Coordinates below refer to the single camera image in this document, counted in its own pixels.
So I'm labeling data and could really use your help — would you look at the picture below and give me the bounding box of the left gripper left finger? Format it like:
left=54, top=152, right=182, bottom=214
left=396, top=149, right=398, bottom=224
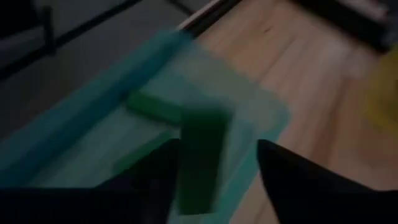
left=0, top=138, right=182, bottom=224

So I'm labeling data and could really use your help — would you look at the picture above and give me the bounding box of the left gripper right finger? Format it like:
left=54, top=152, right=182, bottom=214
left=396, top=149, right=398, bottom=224
left=257, top=139, right=398, bottom=224

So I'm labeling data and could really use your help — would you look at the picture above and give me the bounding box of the teal translucent plastic bin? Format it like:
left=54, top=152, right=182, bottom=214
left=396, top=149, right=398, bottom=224
left=0, top=29, right=292, bottom=224

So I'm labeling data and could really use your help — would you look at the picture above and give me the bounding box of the yellow translucent plastic bin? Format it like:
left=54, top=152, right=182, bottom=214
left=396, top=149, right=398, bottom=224
left=365, top=43, right=398, bottom=134

